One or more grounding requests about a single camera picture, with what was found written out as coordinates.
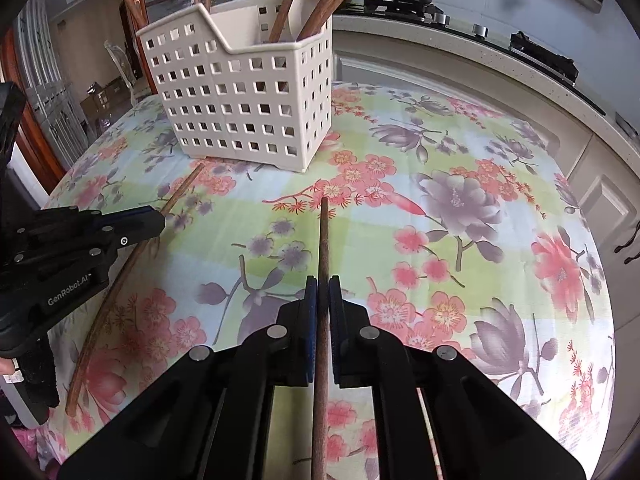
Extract dark wooden chopstick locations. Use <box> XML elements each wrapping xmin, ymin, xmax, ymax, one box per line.
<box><xmin>310</xmin><ymin>196</ymin><xmax>331</xmax><ymax>480</ymax></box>

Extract white ornate dining chair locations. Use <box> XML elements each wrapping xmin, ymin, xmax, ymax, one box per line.
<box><xmin>104</xmin><ymin>40</ymin><xmax>138</xmax><ymax>101</ymax></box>

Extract light stone countertop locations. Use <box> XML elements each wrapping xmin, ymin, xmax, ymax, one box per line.
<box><xmin>330</xmin><ymin>10</ymin><xmax>640</xmax><ymax>161</ymax></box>

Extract white perforated plastic basket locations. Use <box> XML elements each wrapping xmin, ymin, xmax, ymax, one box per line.
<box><xmin>136</xmin><ymin>0</ymin><xmax>335</xmax><ymax>175</ymax></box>

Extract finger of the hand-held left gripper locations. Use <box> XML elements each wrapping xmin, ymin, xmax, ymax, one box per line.
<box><xmin>42</xmin><ymin>205</ymin><xmax>163</xmax><ymax>227</ymax></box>
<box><xmin>0</xmin><ymin>216</ymin><xmax>168</xmax><ymax>264</ymax></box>

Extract cardboard boxes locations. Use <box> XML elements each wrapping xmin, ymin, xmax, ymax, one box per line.
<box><xmin>80</xmin><ymin>80</ymin><xmax>133</xmax><ymax>121</ymax></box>

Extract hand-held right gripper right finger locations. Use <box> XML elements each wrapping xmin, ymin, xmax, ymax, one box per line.
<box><xmin>328</xmin><ymin>275</ymin><xmax>587</xmax><ymax>480</ymax></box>

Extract red wooden door frame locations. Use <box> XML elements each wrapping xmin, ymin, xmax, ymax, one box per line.
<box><xmin>0</xmin><ymin>25</ymin><xmax>68</xmax><ymax>196</ymax></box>

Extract white ceramic spoon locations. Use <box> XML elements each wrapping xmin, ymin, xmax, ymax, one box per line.
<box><xmin>292</xmin><ymin>0</ymin><xmax>327</xmax><ymax>36</ymax></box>

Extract black glass gas cooktop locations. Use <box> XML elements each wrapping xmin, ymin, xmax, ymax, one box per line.
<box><xmin>345</xmin><ymin>0</ymin><xmax>608</xmax><ymax>116</ymax></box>

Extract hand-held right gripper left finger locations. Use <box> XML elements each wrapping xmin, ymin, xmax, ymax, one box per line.
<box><xmin>57</xmin><ymin>275</ymin><xmax>319</xmax><ymax>480</ymax></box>

